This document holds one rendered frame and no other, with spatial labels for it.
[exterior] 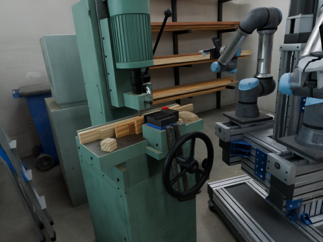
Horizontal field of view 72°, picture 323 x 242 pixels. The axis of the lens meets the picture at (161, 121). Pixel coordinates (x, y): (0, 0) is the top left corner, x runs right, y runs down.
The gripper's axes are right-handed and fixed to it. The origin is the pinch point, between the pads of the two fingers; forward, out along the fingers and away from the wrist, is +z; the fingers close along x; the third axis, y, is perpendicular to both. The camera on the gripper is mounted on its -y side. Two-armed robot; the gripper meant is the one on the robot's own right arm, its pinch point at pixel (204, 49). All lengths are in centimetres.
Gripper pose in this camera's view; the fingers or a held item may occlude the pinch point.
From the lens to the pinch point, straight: 199.1
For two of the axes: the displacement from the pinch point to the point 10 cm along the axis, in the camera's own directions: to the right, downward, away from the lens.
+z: -5.0, -2.4, 8.3
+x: 8.5, -3.4, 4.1
